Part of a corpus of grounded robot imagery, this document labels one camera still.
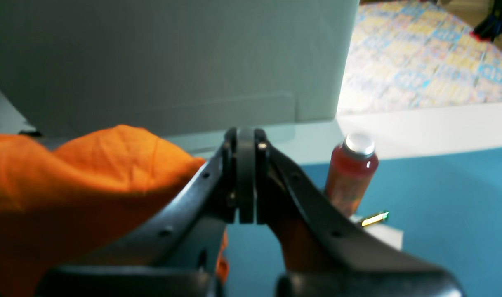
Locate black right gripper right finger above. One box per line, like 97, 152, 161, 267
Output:
252, 129, 466, 297

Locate red drink bottle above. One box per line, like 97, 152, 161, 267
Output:
324, 133, 379, 217

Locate white storage box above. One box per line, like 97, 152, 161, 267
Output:
0, 0, 359, 137

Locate orange t-shirt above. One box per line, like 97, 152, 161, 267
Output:
0, 125, 205, 297

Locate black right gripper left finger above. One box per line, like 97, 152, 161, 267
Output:
36, 128, 247, 297

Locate small yellow battery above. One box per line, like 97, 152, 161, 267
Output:
358, 211, 390, 228

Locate patterned floor rug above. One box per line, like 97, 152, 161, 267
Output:
337, 0, 502, 114

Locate teal table cloth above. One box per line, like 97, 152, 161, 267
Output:
224, 145, 502, 297

